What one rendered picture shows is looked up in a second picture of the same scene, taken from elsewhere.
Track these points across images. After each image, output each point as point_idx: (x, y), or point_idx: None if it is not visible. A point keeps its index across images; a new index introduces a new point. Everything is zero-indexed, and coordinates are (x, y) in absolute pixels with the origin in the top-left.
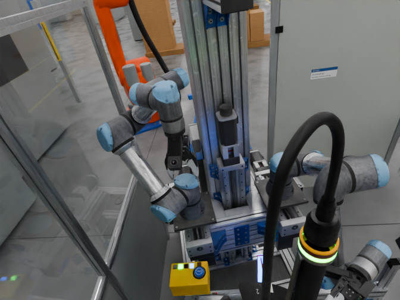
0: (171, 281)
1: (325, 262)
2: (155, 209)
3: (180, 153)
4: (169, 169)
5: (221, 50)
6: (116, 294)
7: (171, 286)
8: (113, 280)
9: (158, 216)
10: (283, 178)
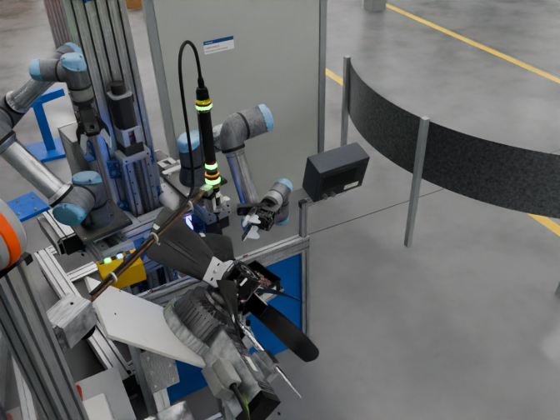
0: (102, 272)
1: (207, 108)
2: (60, 208)
3: (95, 118)
4: (88, 135)
5: (102, 23)
6: None
7: (104, 276)
8: None
9: (64, 221)
10: (180, 58)
